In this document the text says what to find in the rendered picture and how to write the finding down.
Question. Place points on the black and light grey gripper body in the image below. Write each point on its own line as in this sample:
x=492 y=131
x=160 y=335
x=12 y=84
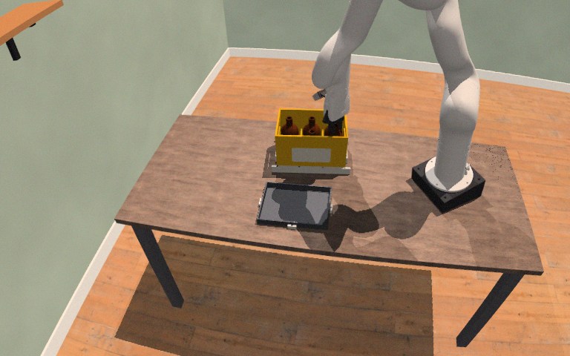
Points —
x=337 y=106

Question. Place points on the yellow wooden crate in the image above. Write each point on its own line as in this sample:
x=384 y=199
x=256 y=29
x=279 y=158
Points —
x=324 y=151

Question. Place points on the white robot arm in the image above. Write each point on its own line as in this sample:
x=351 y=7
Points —
x=460 y=101

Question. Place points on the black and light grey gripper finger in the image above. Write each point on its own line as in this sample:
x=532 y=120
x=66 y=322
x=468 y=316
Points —
x=331 y=124
x=339 y=122

